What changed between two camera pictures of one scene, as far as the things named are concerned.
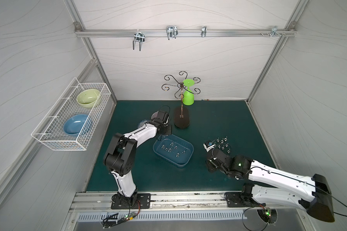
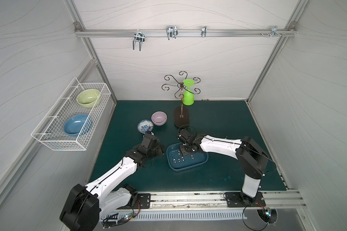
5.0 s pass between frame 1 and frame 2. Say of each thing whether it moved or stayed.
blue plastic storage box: moved
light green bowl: stayed
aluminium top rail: stayed
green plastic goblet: stayed
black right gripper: moved
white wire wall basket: stayed
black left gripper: moved
